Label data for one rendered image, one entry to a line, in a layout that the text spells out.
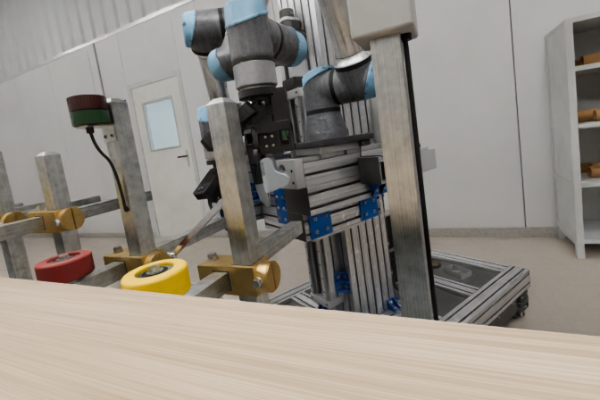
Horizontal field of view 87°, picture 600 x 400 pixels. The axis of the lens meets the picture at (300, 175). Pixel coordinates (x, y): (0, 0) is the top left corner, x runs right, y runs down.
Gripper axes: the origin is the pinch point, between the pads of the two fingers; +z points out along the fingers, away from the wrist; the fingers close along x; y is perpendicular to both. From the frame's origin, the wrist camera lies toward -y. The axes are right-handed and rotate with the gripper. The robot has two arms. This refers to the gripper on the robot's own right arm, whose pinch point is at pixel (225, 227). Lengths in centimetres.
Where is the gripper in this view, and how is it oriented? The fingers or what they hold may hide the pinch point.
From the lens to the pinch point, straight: 96.5
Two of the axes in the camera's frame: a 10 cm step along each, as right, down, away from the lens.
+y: 4.1, -1.5, 9.0
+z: 1.4, 9.8, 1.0
